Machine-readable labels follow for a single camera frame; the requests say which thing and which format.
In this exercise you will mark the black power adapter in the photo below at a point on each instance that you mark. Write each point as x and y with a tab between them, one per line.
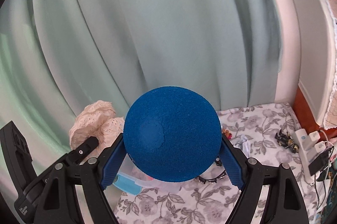
318	163

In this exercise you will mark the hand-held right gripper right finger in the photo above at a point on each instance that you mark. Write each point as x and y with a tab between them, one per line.
233	166

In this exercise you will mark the white charger plug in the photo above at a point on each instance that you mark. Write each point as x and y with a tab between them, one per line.
322	147
314	138

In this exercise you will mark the pink toy figure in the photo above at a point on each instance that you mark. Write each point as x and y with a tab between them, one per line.
227	133

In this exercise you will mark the black and gold action figure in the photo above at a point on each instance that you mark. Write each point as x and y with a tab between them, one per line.
285	141

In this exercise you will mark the clear plastic container blue latches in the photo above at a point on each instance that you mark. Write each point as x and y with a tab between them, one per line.
147	183

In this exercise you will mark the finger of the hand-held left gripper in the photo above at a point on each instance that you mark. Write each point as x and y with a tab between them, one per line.
81	151

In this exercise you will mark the black beaded headband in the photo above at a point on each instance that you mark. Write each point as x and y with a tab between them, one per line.
210	179

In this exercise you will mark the blue foam ball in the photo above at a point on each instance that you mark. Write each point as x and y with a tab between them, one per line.
171	134

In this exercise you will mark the white power strip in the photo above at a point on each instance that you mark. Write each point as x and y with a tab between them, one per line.
300	139

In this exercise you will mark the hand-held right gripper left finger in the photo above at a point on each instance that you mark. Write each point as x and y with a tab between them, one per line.
110	166

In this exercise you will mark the pale green curtain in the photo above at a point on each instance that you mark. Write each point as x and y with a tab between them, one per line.
158	16

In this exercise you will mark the floral printed blanket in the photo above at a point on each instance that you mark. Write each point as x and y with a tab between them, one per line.
258	121

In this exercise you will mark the brown wooden bed frame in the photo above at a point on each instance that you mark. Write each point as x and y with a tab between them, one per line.
302	108

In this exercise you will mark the cream lace cloth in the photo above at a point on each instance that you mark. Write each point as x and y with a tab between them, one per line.
92	118

